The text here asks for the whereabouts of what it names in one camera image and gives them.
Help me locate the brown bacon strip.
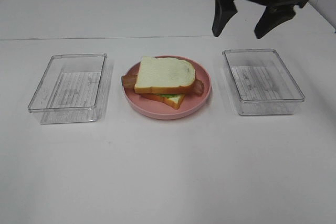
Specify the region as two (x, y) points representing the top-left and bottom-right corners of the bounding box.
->
(121, 74), (137, 89)

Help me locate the clear plastic tray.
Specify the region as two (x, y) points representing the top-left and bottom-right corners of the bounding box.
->
(28, 53), (111, 124)
(223, 49), (305, 116)

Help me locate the clear plastic right tray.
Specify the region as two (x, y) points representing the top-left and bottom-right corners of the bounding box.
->
(223, 49), (305, 116)

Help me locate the pink bacon strip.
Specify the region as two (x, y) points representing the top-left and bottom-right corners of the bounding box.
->
(193, 79), (204, 96)

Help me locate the clear plastic left tray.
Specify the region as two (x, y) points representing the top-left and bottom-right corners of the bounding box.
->
(28, 53), (111, 124)

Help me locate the pink round plate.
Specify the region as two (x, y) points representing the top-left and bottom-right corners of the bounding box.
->
(123, 56), (212, 120)

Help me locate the green lettuce leaf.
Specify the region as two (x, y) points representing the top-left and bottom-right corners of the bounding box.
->
(157, 94), (181, 98)

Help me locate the white bread slice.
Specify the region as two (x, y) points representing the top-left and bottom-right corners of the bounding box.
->
(140, 93), (185, 110)

